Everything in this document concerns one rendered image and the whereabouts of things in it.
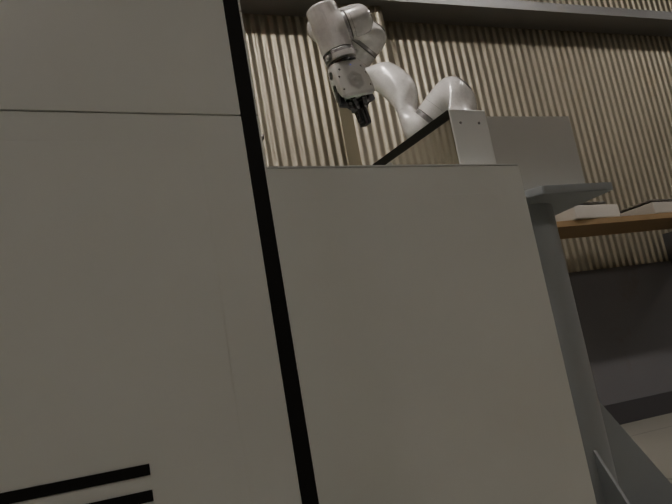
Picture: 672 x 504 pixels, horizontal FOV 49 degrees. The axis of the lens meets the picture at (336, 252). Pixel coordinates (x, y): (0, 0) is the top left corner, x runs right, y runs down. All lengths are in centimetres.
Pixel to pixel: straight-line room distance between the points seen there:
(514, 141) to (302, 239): 77
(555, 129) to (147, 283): 126
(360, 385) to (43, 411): 53
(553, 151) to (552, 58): 319
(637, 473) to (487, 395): 72
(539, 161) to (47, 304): 128
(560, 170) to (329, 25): 68
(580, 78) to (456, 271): 387
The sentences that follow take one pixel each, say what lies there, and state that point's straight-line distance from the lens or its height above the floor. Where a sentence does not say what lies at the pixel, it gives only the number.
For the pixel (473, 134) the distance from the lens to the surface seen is 154.
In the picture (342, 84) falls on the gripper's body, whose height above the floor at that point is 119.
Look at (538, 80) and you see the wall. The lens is 489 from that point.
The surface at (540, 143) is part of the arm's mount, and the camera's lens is 186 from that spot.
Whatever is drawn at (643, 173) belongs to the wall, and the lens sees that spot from 518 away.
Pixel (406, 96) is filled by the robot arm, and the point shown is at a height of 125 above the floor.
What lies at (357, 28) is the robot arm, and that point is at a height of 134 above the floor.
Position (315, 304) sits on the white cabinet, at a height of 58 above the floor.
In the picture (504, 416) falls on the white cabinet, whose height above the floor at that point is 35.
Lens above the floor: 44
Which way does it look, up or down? 11 degrees up
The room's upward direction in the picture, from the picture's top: 10 degrees counter-clockwise
